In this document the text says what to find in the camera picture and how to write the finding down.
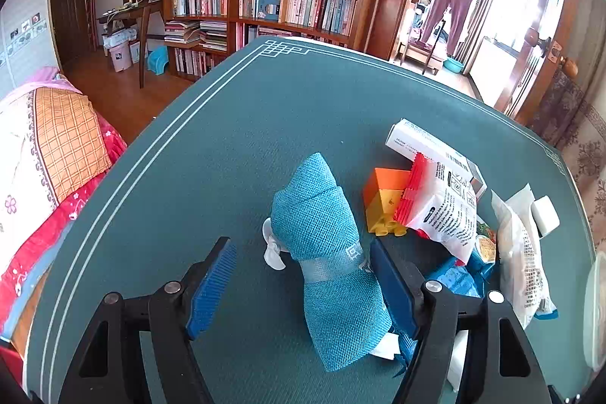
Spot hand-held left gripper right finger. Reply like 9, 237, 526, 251
369, 237, 554, 404

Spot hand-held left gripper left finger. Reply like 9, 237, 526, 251
59, 236, 237, 404

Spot blue snack packet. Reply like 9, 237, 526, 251
426, 224, 498, 298

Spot orange yellow toy brick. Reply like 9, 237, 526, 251
363, 168, 417, 238

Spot red white packet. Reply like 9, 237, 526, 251
395, 152, 479, 265

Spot blue towel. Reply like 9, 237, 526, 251
262, 152, 417, 373

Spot clear white packet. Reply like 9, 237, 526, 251
490, 184, 559, 330

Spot white medicine box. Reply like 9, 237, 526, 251
384, 118, 488, 201

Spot white square case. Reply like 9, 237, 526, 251
530, 196, 561, 237

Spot clear plastic bowl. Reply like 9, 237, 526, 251
583, 253, 606, 371

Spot orange checked pillow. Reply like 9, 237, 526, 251
31, 87, 112, 203

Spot blue plastic stool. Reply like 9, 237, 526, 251
146, 45, 170, 74

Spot patterned curtain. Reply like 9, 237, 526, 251
530, 68, 606, 215

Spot pink trash bin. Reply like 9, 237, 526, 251
108, 42, 132, 72

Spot white plastic bag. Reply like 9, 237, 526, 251
102, 28, 140, 50

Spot hanging maroon pants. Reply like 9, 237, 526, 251
420, 0, 479, 57

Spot wooden desk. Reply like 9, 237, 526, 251
97, 0, 166, 89

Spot white wardrobe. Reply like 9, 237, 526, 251
0, 0, 62, 102

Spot dark wooden door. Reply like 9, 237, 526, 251
50, 0, 95, 64

